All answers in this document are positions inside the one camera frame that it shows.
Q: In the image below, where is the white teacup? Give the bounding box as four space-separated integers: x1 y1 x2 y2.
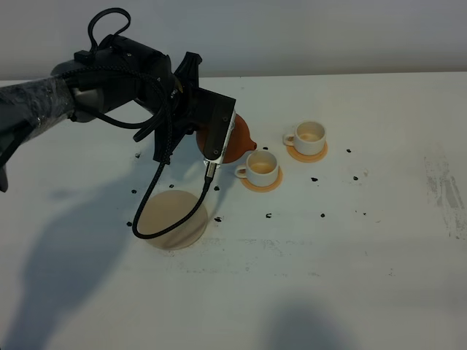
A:
235 150 279 178
282 121 327 156

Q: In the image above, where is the far white teacup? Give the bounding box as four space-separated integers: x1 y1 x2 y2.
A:
282 121 327 156

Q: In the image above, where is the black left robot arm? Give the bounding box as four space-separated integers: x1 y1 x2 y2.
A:
1 35 201 192

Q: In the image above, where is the far orange saucer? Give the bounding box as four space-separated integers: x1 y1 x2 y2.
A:
286 140 329 164

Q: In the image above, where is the orange saucer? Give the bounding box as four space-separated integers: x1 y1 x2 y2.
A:
286 140 329 164
236 166 283 193

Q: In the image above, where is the round beige teapot coaster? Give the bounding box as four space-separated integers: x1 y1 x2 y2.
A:
138 190 208 250

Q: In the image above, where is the near white teacup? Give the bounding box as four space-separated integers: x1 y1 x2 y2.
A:
235 150 279 178

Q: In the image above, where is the brown clay teapot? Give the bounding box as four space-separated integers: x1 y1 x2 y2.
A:
196 114 257 164

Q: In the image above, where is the near orange saucer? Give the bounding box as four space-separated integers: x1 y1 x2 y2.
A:
236 166 283 193

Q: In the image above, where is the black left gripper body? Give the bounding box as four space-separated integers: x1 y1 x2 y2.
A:
135 52 202 163

